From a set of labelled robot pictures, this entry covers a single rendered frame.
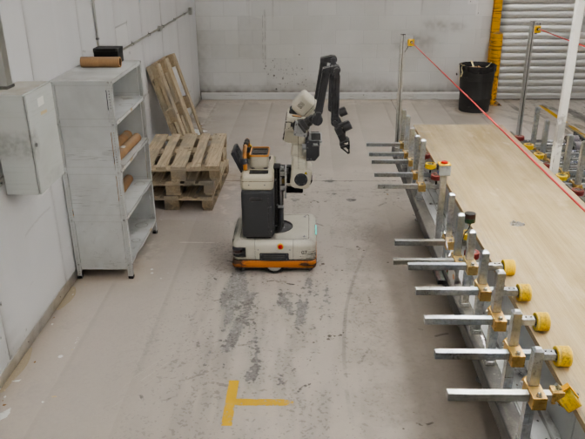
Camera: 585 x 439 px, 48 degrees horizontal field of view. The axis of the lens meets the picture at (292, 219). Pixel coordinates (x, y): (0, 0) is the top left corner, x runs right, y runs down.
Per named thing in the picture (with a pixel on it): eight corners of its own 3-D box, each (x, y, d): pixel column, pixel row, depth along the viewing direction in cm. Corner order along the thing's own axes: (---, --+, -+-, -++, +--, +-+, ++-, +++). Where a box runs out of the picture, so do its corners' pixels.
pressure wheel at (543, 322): (537, 312, 273) (531, 312, 281) (538, 331, 272) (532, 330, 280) (551, 312, 273) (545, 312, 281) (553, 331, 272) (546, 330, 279)
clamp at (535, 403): (529, 410, 227) (531, 398, 225) (518, 386, 239) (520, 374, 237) (548, 410, 227) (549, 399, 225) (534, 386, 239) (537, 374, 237)
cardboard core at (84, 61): (79, 57, 497) (117, 57, 496) (82, 56, 504) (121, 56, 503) (80, 68, 500) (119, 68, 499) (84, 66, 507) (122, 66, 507)
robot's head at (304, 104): (290, 108, 486) (303, 93, 482) (291, 101, 506) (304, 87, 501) (304, 120, 490) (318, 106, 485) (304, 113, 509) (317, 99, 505)
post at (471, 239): (460, 316, 336) (469, 231, 317) (459, 313, 340) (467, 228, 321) (467, 316, 336) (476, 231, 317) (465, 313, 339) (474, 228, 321)
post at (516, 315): (499, 413, 267) (514, 312, 249) (497, 408, 271) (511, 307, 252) (507, 413, 267) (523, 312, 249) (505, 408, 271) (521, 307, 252)
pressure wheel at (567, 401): (571, 417, 229) (559, 403, 227) (563, 402, 236) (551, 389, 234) (586, 408, 227) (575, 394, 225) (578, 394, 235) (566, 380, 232)
